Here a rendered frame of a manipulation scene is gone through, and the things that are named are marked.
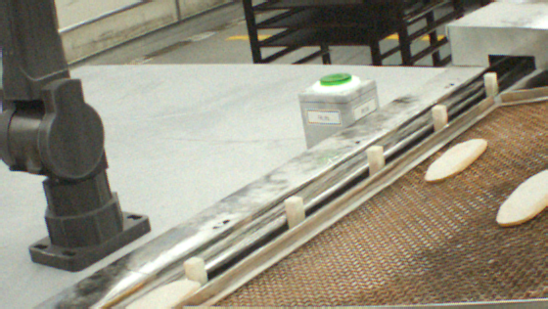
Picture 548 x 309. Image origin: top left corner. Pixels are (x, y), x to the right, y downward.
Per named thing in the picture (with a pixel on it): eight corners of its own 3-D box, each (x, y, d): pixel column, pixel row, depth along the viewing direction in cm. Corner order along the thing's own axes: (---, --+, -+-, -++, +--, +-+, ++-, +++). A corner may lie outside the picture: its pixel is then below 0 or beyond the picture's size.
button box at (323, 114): (344, 157, 130) (331, 73, 127) (396, 161, 126) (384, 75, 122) (306, 181, 125) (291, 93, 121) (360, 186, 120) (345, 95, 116)
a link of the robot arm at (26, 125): (112, 182, 104) (80, 177, 107) (91, 88, 101) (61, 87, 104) (48, 214, 98) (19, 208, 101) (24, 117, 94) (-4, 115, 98)
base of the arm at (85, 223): (103, 219, 113) (27, 260, 105) (87, 153, 111) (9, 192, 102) (155, 229, 108) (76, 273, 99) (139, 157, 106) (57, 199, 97)
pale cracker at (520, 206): (534, 178, 76) (531, 164, 76) (576, 172, 74) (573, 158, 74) (485, 229, 69) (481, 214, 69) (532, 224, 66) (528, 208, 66)
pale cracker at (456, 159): (462, 147, 94) (459, 135, 93) (496, 141, 91) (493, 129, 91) (415, 185, 86) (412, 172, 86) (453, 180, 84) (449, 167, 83)
